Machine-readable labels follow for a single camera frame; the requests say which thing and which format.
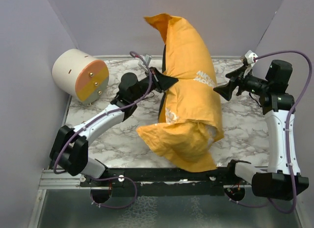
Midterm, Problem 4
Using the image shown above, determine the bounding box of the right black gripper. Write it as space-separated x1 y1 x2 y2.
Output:
214 64 271 101

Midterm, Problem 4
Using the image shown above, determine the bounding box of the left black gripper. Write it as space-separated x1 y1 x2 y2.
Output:
131 66 178 101

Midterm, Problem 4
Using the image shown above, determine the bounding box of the orange Mickey Mouse pillowcase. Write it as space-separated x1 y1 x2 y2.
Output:
137 13 224 173

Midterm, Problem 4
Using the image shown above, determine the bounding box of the white pillow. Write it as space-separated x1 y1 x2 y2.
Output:
206 125 217 147

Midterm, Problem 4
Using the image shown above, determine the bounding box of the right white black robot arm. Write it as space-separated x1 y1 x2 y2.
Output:
214 60 309 201

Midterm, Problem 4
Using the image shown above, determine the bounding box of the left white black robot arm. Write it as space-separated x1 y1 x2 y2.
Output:
50 67 178 186

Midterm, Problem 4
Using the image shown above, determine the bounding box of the white cylinder with orange lid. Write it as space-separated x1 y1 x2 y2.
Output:
52 49 109 105

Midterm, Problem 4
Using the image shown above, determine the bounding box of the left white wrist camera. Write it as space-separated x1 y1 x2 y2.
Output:
138 54 152 73

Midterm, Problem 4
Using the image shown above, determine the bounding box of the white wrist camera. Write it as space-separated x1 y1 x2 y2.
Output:
138 54 152 73
240 50 258 74

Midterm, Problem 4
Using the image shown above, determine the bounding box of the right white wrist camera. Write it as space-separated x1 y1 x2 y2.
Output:
240 50 258 74

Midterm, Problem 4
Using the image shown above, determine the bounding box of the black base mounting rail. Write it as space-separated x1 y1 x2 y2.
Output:
80 167 248 197

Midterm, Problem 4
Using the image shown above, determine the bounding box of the aluminium frame rail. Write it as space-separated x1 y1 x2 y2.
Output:
38 161 299 191

